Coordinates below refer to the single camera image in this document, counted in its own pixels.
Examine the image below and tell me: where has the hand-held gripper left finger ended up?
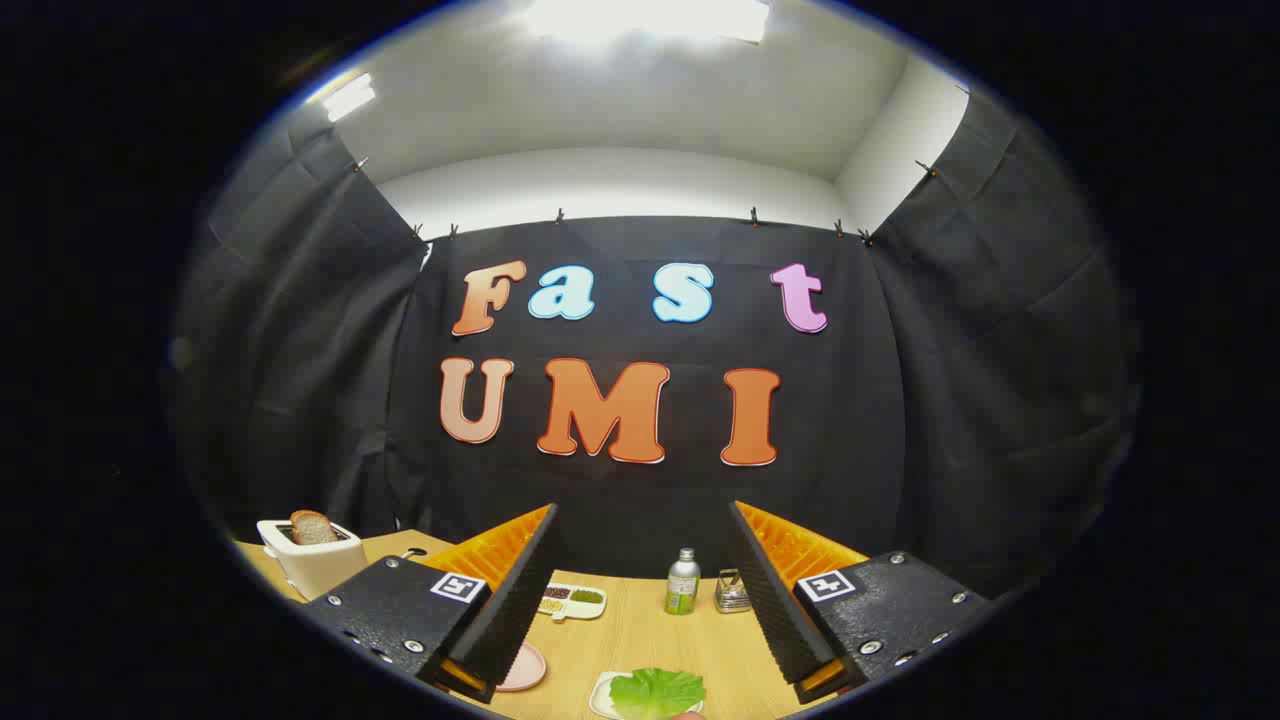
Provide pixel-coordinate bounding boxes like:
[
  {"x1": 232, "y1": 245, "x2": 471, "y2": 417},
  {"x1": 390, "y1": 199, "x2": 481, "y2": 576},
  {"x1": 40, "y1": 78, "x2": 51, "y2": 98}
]
[{"x1": 298, "y1": 503, "x2": 561, "y2": 706}]

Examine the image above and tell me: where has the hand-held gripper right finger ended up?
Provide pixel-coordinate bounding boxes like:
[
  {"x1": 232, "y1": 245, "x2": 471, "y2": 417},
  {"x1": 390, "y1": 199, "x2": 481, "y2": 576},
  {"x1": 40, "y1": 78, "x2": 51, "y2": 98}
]
[{"x1": 728, "y1": 500, "x2": 993, "y2": 706}]

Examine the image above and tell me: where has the green lettuce leaf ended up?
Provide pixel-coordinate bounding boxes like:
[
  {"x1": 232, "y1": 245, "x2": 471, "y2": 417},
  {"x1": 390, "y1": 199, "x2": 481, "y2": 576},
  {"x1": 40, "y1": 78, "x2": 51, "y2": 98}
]
[{"x1": 608, "y1": 668, "x2": 707, "y2": 720}]

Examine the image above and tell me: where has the pink round plate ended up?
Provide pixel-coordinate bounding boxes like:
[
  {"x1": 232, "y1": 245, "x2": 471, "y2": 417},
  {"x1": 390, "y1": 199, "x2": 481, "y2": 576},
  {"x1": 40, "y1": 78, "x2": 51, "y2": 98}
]
[{"x1": 497, "y1": 641, "x2": 548, "y2": 693}]

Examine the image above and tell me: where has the white divided dish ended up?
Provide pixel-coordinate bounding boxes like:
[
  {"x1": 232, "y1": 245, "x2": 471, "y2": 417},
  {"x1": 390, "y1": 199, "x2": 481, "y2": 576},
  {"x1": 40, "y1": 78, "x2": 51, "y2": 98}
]
[{"x1": 537, "y1": 583, "x2": 608, "y2": 622}]

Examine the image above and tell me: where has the silver bottle with green label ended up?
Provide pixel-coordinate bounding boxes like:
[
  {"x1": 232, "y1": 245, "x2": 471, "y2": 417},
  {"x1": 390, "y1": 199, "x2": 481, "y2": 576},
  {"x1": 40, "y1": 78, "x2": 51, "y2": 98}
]
[{"x1": 665, "y1": 548, "x2": 702, "y2": 616}]

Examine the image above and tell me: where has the white rectangular plate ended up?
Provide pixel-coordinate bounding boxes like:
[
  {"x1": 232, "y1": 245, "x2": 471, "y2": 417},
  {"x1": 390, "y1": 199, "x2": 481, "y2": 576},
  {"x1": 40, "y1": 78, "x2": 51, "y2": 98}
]
[{"x1": 588, "y1": 670, "x2": 706, "y2": 720}]

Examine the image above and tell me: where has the black backdrop cloth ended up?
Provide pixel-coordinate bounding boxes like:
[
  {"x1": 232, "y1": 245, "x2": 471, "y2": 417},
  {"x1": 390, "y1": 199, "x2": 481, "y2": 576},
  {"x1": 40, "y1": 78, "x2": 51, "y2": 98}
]
[{"x1": 170, "y1": 90, "x2": 1141, "y2": 601}]

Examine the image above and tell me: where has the white toaster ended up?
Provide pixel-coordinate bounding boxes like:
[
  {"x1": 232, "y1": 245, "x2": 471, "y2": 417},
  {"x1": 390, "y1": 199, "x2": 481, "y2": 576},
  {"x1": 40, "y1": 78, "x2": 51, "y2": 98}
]
[{"x1": 257, "y1": 515, "x2": 369, "y2": 601}]

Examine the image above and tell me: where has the small ceiling light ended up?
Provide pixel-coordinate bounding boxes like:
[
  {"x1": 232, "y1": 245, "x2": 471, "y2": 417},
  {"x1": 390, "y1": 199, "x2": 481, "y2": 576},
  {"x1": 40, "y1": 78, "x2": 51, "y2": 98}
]
[{"x1": 320, "y1": 72, "x2": 377, "y2": 123}]

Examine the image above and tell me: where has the large ceiling light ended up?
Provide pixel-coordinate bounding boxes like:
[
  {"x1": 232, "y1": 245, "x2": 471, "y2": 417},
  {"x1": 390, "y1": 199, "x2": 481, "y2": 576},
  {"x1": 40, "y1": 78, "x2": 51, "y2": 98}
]
[{"x1": 520, "y1": 0, "x2": 771, "y2": 46}]

